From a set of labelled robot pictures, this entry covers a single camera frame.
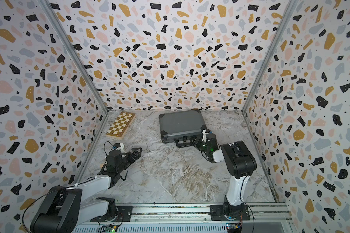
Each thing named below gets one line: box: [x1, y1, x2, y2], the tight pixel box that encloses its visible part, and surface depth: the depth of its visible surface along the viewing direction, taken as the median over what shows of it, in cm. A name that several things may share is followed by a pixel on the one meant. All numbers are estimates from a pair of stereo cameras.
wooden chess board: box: [105, 111, 137, 140], surface depth 111 cm
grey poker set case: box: [158, 109, 208, 149], surface depth 103 cm
